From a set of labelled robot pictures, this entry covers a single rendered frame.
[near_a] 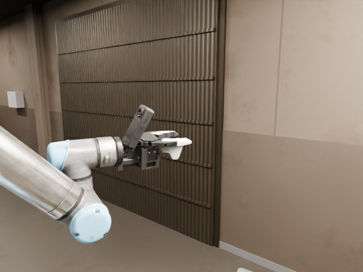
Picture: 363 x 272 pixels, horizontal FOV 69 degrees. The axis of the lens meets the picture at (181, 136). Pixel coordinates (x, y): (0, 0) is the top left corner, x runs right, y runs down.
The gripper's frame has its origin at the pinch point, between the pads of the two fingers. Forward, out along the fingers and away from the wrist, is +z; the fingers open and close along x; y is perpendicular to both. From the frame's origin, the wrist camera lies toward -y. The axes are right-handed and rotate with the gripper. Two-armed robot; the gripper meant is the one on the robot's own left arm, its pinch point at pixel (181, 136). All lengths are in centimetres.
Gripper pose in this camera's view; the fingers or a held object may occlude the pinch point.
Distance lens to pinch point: 77.4
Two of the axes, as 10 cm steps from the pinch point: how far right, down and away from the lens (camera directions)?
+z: 8.6, -0.9, 5.0
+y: -0.7, 9.5, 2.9
